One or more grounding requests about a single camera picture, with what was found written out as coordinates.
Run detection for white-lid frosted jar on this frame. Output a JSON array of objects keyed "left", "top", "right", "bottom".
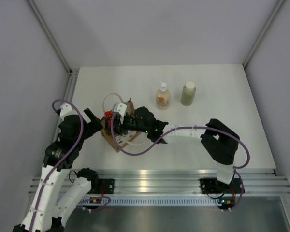
[{"left": 181, "top": 82, "right": 196, "bottom": 106}]

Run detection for left black mount plate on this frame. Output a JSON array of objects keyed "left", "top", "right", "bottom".
[{"left": 97, "top": 178, "right": 115, "bottom": 195}]

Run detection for yellow-green red-cap bottle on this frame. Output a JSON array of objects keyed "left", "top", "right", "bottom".
[{"left": 104, "top": 118, "right": 112, "bottom": 136}]

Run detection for right aluminium frame post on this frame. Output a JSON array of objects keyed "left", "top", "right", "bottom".
[{"left": 242, "top": 0, "right": 287, "bottom": 69}]

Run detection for pump soap bottle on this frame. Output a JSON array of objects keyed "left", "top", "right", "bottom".
[{"left": 156, "top": 82, "right": 171, "bottom": 110}]

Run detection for dark green red-cap bottle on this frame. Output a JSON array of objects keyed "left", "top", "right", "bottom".
[{"left": 105, "top": 111, "right": 113, "bottom": 119}]

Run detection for slotted cable duct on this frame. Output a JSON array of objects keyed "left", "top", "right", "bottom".
[{"left": 58, "top": 197, "right": 223, "bottom": 206}]

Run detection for left aluminium frame post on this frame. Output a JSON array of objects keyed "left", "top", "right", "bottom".
[{"left": 25, "top": 0, "right": 79, "bottom": 101}]

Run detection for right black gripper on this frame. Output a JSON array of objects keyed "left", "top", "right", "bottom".
[{"left": 108, "top": 114, "right": 149, "bottom": 136}]

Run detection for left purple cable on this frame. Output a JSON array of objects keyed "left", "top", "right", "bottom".
[{"left": 30, "top": 99, "right": 112, "bottom": 232}]

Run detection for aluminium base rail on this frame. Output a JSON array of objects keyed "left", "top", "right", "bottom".
[{"left": 29, "top": 168, "right": 290, "bottom": 195}]

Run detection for black mount plate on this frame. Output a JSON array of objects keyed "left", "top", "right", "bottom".
[
  {"left": 97, "top": 178, "right": 115, "bottom": 195},
  {"left": 200, "top": 178, "right": 220, "bottom": 194}
]

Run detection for aluminium frame post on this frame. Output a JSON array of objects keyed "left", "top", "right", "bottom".
[
  {"left": 25, "top": 0, "right": 79, "bottom": 101},
  {"left": 242, "top": 0, "right": 287, "bottom": 69}
]

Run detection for right black mount plate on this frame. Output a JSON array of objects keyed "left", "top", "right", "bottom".
[{"left": 200, "top": 178, "right": 220, "bottom": 194}]

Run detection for jute watermelon canvas bag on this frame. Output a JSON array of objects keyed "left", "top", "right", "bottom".
[{"left": 101, "top": 92, "right": 146, "bottom": 152}]

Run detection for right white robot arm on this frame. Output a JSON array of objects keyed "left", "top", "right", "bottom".
[{"left": 108, "top": 103, "right": 240, "bottom": 192}]

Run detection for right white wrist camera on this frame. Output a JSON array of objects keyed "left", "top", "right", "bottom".
[{"left": 113, "top": 102, "right": 127, "bottom": 118}]

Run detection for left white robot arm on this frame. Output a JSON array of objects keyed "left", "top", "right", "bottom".
[{"left": 13, "top": 104, "right": 102, "bottom": 232}]

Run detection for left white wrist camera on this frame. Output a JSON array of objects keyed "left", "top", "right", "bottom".
[{"left": 59, "top": 103, "right": 77, "bottom": 120}]

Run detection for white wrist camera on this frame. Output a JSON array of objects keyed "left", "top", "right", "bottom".
[
  {"left": 59, "top": 103, "right": 77, "bottom": 120},
  {"left": 113, "top": 102, "right": 127, "bottom": 118}
]

